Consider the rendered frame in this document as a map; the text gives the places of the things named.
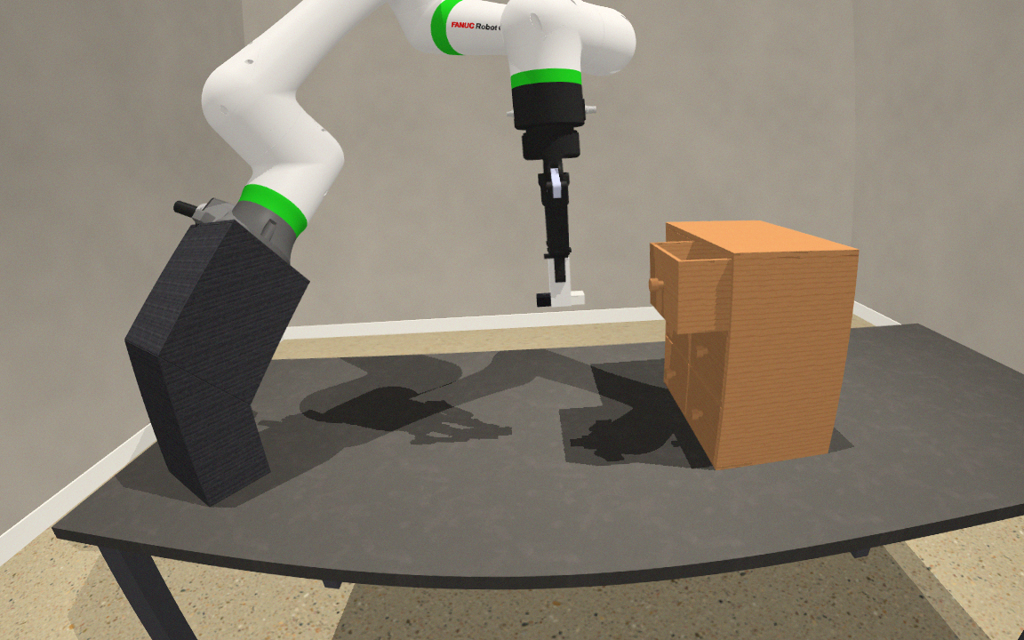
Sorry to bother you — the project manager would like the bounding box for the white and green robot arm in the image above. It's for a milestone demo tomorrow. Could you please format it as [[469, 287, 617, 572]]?
[[173, 0, 636, 265]]

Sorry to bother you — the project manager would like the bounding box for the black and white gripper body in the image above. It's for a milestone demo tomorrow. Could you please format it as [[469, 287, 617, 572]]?
[[522, 128, 580, 184]]

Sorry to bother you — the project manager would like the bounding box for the wooden drawer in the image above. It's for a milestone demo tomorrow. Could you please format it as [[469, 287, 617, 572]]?
[[686, 369, 722, 464], [664, 336, 690, 415], [666, 323, 691, 359], [649, 241, 732, 334], [667, 228, 692, 242], [691, 331, 729, 402]]

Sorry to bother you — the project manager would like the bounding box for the orange wooden chest of drawers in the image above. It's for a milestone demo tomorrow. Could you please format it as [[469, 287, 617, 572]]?
[[665, 220, 859, 470]]

